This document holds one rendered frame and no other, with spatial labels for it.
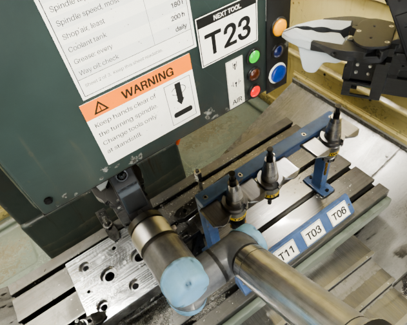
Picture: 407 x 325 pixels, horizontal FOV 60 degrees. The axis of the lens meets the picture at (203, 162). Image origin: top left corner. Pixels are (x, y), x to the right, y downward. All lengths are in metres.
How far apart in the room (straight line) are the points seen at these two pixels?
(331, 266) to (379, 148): 0.52
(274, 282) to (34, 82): 0.44
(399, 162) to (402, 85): 0.99
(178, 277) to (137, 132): 0.24
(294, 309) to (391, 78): 0.35
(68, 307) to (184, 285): 0.69
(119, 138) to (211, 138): 1.45
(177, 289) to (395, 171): 1.11
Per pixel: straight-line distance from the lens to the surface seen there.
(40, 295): 1.28
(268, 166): 0.84
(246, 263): 0.65
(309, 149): 0.98
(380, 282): 1.37
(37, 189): 0.50
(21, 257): 1.82
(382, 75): 0.53
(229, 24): 0.50
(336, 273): 1.32
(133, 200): 0.66
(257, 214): 1.22
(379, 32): 0.54
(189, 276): 0.58
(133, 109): 0.47
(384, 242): 1.44
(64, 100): 0.43
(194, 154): 1.85
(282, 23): 0.56
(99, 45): 0.42
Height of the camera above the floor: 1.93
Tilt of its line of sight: 48 degrees down
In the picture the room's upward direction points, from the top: 11 degrees counter-clockwise
